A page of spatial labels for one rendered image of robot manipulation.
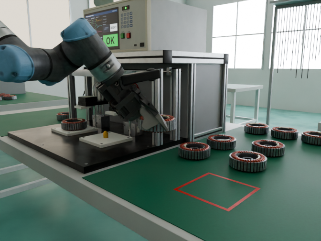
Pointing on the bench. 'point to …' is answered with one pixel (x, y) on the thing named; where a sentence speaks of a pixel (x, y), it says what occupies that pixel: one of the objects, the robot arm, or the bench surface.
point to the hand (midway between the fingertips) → (158, 123)
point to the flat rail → (92, 74)
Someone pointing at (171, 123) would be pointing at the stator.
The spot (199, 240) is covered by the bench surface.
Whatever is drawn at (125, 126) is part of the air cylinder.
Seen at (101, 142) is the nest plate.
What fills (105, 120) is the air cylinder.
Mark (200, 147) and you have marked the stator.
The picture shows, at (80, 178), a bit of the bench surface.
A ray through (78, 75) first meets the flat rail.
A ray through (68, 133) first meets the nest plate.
